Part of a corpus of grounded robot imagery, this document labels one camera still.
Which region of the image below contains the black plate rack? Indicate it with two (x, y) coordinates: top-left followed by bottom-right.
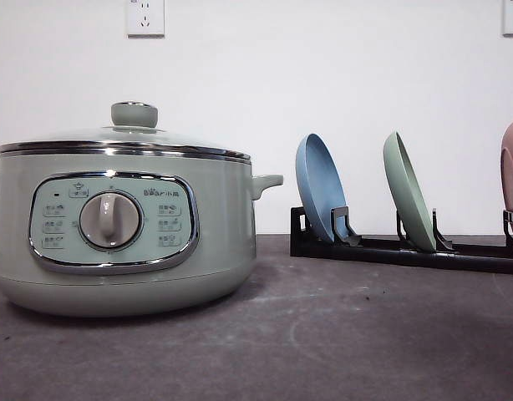
(290, 206), (513, 275)

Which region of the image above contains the white wall socket left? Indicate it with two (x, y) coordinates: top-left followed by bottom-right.
(126, 0), (165, 39)

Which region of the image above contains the glass steamer lid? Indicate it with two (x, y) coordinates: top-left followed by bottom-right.
(0, 101), (251, 162)

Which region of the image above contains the green plate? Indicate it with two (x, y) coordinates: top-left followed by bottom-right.
(383, 131), (437, 252)

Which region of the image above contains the blue plate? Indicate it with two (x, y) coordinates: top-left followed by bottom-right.
(296, 134), (348, 243)

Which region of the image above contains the green electric steamer pot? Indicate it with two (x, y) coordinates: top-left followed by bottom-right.
(0, 154), (283, 318)

